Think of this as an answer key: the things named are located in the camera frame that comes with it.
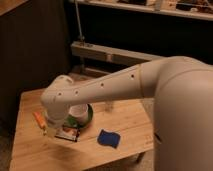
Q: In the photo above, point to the orange carrot toy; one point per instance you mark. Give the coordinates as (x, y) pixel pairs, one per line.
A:
(40, 120)

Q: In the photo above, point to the vertical metal pole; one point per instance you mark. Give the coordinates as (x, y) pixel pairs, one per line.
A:
(81, 37)

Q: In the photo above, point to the blue cloth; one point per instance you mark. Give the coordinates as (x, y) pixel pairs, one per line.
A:
(108, 138)

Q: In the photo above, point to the green plate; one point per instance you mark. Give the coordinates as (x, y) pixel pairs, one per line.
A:
(73, 122)

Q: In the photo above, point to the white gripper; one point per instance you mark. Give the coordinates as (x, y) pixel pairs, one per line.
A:
(53, 126)

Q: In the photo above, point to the background shelf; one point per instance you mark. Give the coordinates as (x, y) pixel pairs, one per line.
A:
(115, 4)

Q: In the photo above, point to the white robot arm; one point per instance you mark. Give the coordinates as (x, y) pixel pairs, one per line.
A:
(182, 89)

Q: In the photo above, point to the wooden table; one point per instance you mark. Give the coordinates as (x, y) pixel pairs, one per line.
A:
(33, 151)

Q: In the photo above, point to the packaged eraser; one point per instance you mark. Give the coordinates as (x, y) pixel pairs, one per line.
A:
(68, 133)

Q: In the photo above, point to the metal rail beam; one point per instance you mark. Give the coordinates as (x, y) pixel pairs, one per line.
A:
(109, 54)

